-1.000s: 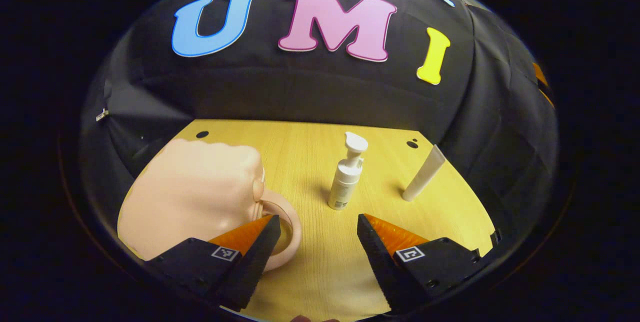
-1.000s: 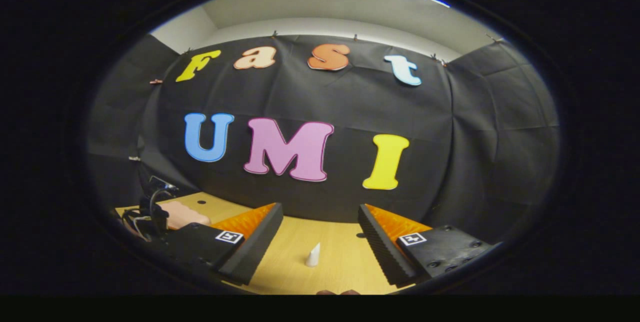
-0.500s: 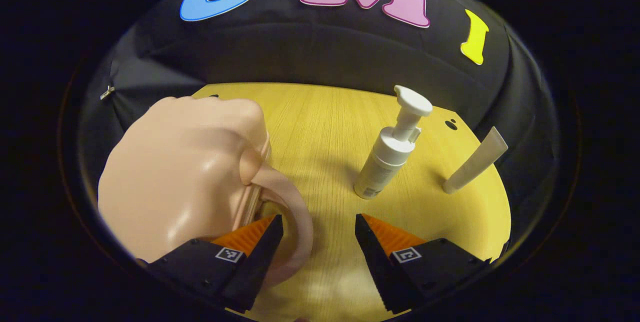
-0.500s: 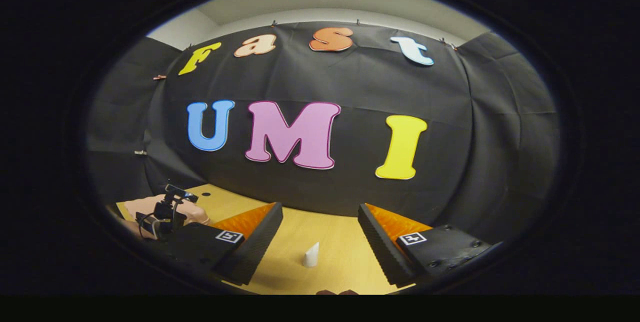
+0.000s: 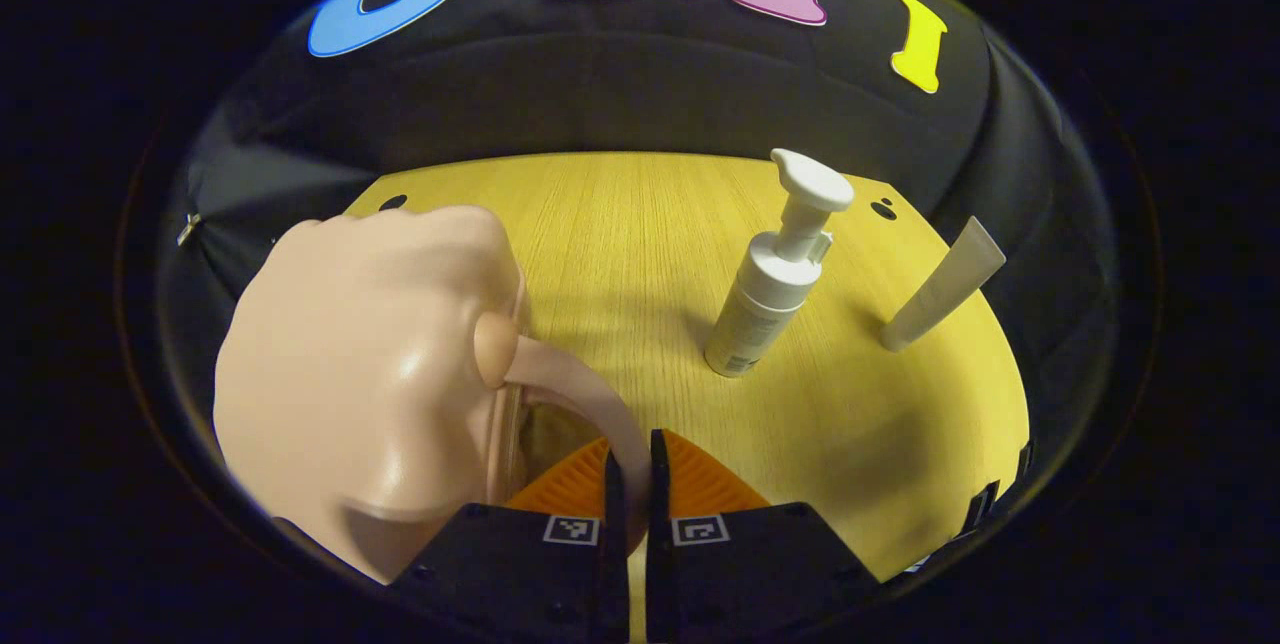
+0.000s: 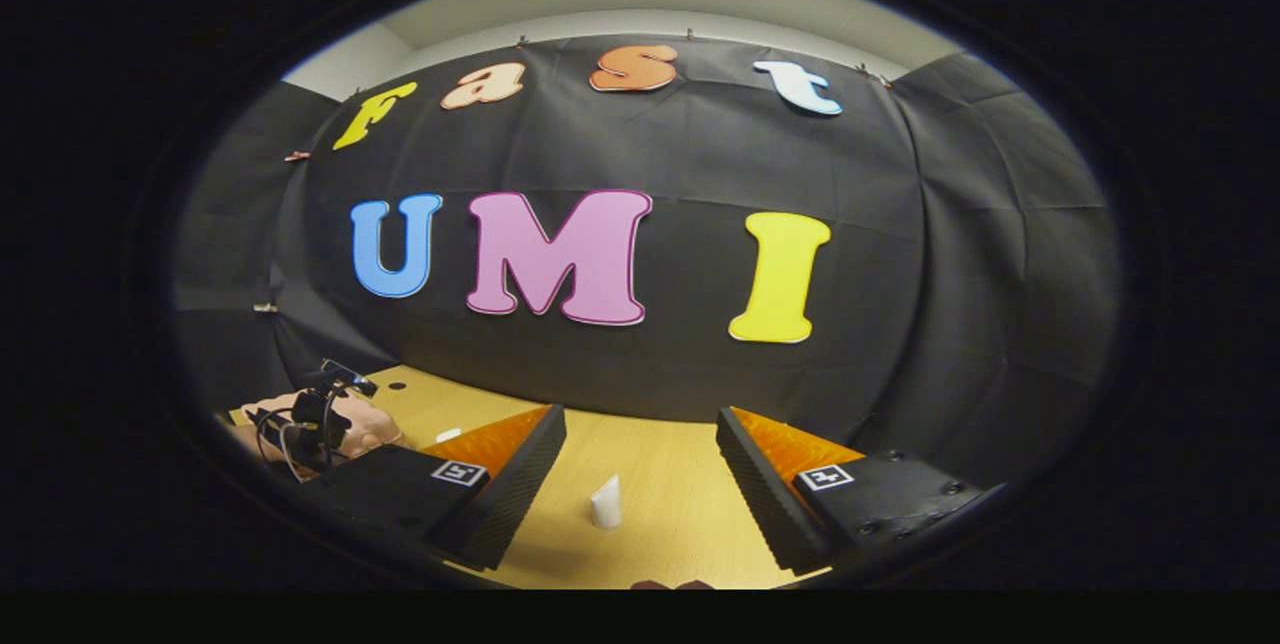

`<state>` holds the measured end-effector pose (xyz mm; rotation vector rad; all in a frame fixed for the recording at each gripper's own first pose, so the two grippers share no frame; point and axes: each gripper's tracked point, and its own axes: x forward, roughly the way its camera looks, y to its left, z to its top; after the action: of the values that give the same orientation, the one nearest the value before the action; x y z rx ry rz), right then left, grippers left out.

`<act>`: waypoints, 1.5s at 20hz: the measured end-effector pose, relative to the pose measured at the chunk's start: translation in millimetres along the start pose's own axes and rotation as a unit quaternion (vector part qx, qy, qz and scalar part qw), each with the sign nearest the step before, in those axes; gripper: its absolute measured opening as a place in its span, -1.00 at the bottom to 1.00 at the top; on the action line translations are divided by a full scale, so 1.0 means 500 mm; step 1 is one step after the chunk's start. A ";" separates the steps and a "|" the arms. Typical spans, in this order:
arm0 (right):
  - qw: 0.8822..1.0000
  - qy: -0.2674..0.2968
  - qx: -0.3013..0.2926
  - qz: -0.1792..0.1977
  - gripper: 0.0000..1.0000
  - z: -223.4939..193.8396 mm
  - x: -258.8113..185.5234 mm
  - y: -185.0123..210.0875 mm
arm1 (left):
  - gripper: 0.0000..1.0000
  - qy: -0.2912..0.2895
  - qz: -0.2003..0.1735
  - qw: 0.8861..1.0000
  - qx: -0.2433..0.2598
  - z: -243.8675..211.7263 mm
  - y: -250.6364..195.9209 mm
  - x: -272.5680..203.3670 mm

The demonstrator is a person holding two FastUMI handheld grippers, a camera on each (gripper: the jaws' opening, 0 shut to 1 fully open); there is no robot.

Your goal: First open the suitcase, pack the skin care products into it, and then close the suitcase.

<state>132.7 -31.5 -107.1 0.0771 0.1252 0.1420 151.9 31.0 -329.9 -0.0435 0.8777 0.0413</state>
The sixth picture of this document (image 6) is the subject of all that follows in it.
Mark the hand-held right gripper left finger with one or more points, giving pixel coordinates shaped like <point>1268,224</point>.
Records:
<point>515,499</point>

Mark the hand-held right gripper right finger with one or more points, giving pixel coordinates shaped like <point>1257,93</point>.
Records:
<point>760,499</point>

